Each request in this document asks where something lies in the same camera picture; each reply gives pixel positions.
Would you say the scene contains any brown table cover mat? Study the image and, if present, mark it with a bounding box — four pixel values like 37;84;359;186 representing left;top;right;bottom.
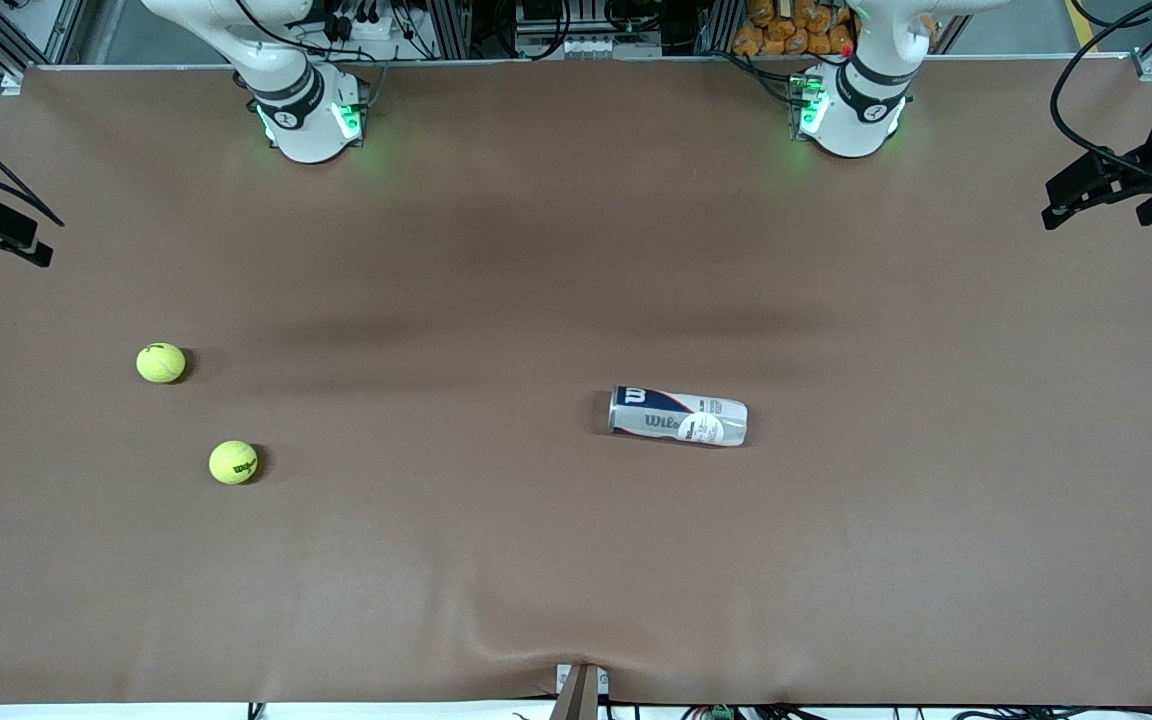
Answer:
0;55;1152;706

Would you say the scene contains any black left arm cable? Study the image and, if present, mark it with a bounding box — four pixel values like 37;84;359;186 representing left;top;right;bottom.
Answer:
1049;40;1152;186

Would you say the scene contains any plain yellow tennis ball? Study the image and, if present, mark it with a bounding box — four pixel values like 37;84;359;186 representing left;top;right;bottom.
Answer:
136;342;187;385

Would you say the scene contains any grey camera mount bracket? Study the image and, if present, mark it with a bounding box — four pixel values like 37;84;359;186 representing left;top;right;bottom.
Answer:
554;662;610;720

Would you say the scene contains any pile of orange objects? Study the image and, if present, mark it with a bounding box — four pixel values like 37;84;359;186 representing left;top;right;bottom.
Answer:
732;0;855;57

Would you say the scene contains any clear Wilson tennis ball can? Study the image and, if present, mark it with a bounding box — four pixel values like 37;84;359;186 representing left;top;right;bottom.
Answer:
608;385;750;448

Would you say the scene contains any white power strip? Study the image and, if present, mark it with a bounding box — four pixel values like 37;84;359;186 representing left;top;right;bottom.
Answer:
321;0;407;43

